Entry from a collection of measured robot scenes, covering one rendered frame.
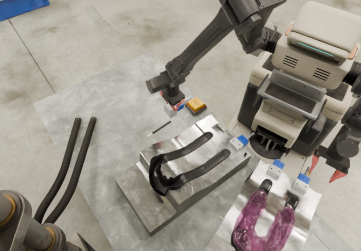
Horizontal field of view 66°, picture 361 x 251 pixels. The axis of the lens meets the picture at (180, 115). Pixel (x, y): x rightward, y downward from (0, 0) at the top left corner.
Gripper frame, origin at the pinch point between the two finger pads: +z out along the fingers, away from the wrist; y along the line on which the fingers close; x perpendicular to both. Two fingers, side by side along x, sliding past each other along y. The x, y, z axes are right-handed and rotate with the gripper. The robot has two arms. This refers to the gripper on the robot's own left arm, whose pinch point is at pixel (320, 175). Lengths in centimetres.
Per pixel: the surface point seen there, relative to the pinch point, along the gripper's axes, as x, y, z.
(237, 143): 4.0, -31.1, 6.7
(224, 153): 0.9, -33.7, 11.8
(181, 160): -12, -46, 16
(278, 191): 0.8, -8.7, 15.2
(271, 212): -10.8, -8.4, 16.6
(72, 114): -11, -107, 27
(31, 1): 124, -326, 37
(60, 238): -59, -57, 25
